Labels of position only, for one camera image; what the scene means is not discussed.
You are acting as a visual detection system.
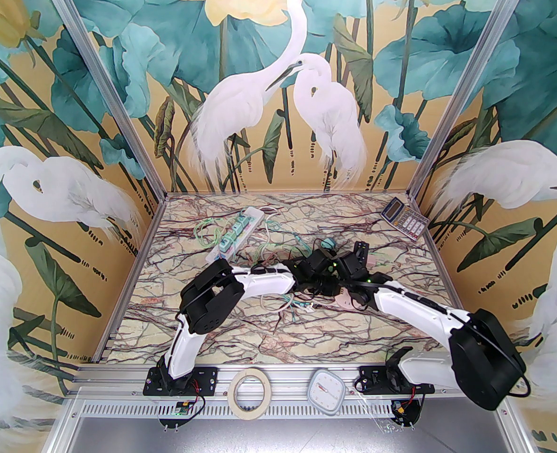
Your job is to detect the pink round socket hub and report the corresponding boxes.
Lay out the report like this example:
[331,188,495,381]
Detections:
[334,290,360,311]

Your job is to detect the white power strip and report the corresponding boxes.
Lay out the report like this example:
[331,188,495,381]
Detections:
[205,207,265,265]

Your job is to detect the grey desk calculator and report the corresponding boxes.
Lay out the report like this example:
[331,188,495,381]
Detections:
[381,197,431,242]

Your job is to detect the white square timer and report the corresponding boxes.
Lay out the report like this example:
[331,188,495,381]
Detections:
[307,369,345,416]

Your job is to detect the masking tape roll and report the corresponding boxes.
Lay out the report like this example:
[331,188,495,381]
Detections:
[228,368,272,419]

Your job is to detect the clear plastic bag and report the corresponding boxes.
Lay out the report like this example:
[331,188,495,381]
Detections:
[359,390,404,435]

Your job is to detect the light green cable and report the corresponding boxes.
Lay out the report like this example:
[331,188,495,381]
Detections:
[193,216,241,251]
[255,234,307,264]

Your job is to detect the white cable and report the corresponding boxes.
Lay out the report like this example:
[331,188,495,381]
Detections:
[259,207,284,253]

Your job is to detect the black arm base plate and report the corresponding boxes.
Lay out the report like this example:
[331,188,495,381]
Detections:
[143,365,219,397]
[358,365,435,397]

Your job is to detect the aluminium extrusion frame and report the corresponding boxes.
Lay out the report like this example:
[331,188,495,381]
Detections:
[40,0,534,453]

